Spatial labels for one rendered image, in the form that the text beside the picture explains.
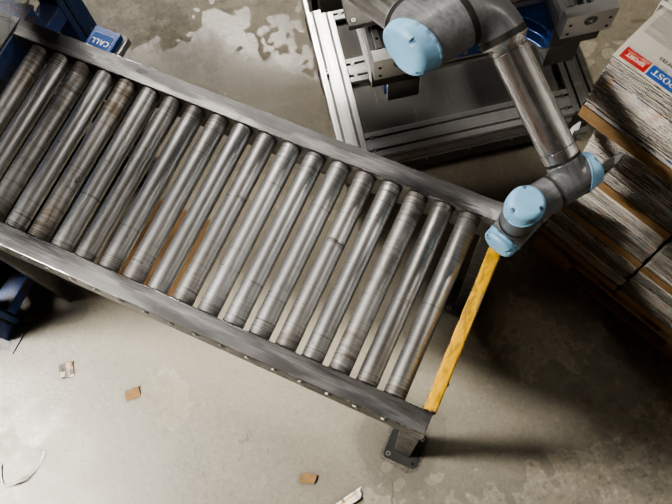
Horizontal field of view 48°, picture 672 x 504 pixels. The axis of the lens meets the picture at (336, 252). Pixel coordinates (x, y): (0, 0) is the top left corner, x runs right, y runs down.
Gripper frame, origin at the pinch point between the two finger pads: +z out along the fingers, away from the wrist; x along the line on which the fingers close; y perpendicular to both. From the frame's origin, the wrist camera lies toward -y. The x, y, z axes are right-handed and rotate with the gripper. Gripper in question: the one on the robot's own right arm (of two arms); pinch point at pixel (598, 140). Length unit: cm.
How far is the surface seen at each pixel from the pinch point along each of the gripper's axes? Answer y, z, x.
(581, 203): -36.9, 3.3, -4.0
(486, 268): -3.0, -38.7, -1.1
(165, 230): -6, -81, 59
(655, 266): -40.2, 4.0, -29.1
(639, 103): 14.4, 4.0, -2.4
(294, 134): -5, -44, 54
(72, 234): -6, -97, 74
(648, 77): 22.5, 4.5, -1.1
